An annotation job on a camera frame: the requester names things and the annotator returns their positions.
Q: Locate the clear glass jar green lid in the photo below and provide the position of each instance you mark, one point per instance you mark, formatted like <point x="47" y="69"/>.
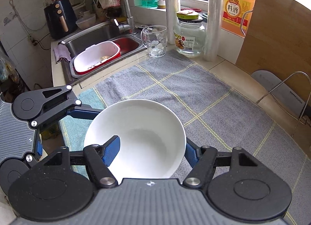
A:
<point x="189" y="33"/>

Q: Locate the small potted plant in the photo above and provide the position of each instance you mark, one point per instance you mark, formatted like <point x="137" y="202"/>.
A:
<point x="161" y="4"/>

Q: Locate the bamboo cutting board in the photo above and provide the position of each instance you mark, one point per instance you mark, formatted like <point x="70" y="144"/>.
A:
<point x="278" y="40"/>

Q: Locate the stainless steel sink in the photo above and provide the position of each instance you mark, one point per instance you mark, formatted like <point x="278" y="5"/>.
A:
<point x="77" y="43"/>

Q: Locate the red white colander basin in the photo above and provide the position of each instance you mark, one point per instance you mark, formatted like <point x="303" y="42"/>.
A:
<point x="96" y="56"/>

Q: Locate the white floral bowl front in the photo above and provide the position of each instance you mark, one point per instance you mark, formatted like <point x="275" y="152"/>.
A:
<point x="152" y="138"/>

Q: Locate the black air fryer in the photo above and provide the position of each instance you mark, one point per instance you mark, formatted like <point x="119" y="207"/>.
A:
<point x="60" y="19"/>

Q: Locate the orange cooking wine jug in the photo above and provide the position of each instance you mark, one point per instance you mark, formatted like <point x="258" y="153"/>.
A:
<point x="236" y="16"/>

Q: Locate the metal wire board stand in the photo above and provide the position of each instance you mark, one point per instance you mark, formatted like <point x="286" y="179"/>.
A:
<point x="303" y="120"/>

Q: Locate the metal kitchen faucet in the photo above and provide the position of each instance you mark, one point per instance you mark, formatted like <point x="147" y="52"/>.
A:
<point x="128" y="27"/>

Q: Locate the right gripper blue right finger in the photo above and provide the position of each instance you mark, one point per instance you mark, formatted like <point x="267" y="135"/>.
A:
<point x="193" y="153"/>

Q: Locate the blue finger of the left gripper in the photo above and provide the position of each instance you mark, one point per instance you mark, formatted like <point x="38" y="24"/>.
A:
<point x="38" y="149"/>
<point x="87" y="113"/>

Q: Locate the grey checked dish mat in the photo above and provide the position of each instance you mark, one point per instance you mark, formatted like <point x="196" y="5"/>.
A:
<point x="212" y="113"/>

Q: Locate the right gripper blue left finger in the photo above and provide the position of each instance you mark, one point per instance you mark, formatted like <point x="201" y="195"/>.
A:
<point x="110" y="149"/>

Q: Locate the clear glass cup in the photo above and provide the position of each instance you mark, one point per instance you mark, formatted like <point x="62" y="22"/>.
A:
<point x="154" y="38"/>

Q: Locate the black-handled kitchen knife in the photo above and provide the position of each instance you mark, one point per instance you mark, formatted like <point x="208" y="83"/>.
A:
<point x="282" y="92"/>

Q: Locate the short plastic wrap roll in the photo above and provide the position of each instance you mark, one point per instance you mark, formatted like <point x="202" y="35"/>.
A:
<point x="172" y="6"/>

